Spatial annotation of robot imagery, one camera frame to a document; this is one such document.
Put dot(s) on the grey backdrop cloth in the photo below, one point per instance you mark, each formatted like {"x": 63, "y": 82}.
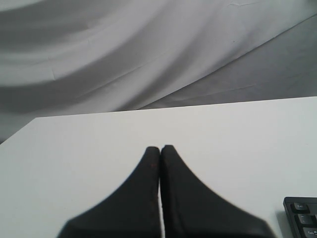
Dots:
{"x": 68, "y": 57}

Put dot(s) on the black acer keyboard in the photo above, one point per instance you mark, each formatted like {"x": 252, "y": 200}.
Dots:
{"x": 301, "y": 213}

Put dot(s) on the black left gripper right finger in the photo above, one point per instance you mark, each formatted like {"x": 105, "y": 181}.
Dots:
{"x": 192, "y": 210}

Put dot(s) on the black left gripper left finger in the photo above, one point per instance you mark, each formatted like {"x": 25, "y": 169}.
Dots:
{"x": 132, "y": 211}

